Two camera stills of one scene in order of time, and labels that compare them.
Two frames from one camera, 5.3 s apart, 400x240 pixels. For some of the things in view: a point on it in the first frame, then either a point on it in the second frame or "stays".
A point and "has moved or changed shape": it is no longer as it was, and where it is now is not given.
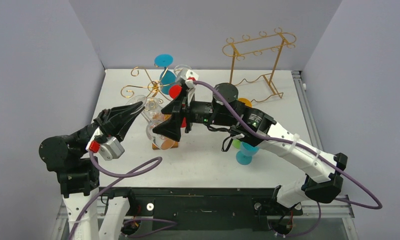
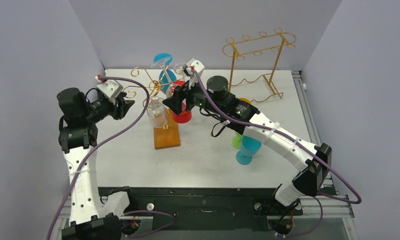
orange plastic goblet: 247,102 stays
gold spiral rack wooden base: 153,88 has moved or changed shape
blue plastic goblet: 167,78 stays
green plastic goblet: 236,143 stays
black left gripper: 116,120 → 122,106
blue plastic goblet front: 244,156 stays
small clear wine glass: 160,140 → 160,63
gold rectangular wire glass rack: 255,58 stays
